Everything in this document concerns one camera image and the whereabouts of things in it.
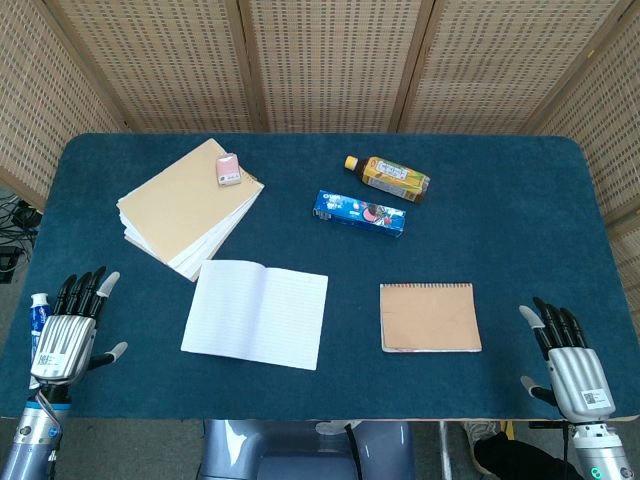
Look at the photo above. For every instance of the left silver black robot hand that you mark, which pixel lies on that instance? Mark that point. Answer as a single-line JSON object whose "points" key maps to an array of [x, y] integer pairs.
{"points": [[62, 345]]}

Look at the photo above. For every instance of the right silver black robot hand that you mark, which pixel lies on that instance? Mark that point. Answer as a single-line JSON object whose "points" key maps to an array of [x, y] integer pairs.
{"points": [[580, 377]]}

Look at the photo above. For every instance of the white lined Lexicon notebook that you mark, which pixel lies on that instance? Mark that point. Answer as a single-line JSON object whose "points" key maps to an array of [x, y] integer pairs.
{"points": [[255, 315]]}

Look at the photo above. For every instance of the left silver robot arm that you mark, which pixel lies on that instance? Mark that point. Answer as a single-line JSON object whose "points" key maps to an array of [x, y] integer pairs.
{"points": [[30, 435]]}

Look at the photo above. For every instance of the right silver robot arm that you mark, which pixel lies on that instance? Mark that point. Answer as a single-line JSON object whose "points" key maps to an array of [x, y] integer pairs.
{"points": [[597, 450]]}

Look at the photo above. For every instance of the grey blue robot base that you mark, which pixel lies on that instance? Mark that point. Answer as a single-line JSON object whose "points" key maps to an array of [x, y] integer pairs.
{"points": [[300, 450]]}

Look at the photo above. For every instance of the brown spiral notepad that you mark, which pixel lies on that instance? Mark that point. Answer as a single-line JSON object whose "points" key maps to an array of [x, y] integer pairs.
{"points": [[430, 317]]}

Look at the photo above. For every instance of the large kraft cover notebook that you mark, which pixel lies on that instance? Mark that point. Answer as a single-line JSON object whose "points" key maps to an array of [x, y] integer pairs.
{"points": [[185, 210]]}

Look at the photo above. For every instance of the blue white toothpaste tube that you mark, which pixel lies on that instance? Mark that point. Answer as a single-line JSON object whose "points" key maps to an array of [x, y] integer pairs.
{"points": [[39, 317]]}

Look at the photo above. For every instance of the black fabric object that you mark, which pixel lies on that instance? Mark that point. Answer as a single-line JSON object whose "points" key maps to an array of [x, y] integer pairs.
{"points": [[520, 457]]}

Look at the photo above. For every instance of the dark blue table mat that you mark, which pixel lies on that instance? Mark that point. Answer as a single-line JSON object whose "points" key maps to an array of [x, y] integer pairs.
{"points": [[500, 225]]}

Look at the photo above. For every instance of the small pink white pack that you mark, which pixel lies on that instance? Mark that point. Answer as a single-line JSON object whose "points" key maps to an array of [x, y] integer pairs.
{"points": [[228, 170]]}

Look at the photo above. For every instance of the woven folding screen panel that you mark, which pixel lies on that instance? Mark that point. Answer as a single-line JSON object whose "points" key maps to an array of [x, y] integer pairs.
{"points": [[500, 60], [605, 125], [335, 60], [35, 100], [160, 60]]}

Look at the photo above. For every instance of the yellow tea bottle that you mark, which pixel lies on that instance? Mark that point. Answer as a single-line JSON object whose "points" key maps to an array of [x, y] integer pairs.
{"points": [[392, 176]]}

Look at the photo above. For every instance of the blue Oreo cookie box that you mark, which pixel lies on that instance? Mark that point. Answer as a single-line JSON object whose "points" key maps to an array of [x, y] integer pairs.
{"points": [[357, 212]]}

